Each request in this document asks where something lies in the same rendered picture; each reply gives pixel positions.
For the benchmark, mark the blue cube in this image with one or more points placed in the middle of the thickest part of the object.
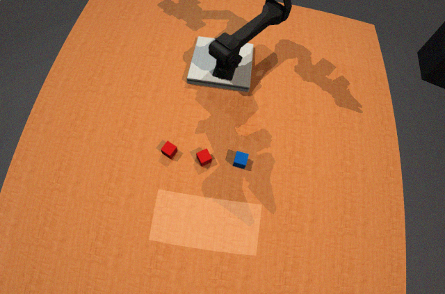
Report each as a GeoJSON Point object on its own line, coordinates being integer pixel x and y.
{"type": "Point", "coordinates": [240, 160]}

